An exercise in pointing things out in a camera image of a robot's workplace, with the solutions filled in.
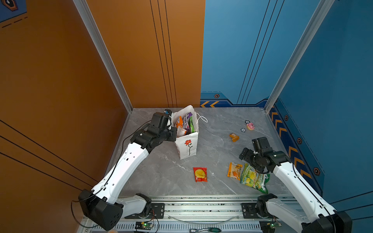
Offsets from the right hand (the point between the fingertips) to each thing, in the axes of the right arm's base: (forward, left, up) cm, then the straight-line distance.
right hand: (243, 159), depth 81 cm
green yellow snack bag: (-7, -5, -8) cm, 12 cm away
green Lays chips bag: (+15, +29, +12) cm, 35 cm away
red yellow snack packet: (-5, +24, -8) cm, 26 cm away
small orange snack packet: (-3, +4, -9) cm, 10 cm away
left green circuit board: (-29, +53, -11) cm, 62 cm away
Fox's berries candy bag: (+15, +32, +13) cm, 37 cm away
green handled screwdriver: (-31, +20, -10) cm, 38 cm away
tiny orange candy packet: (+20, -1, -8) cm, 22 cm away
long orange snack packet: (+10, +35, +13) cm, 39 cm away
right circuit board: (-30, -9, -12) cm, 33 cm away
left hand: (+10, +38, +16) cm, 42 cm away
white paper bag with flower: (+5, +32, +8) cm, 33 cm away
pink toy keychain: (+30, -14, -7) cm, 34 cm away
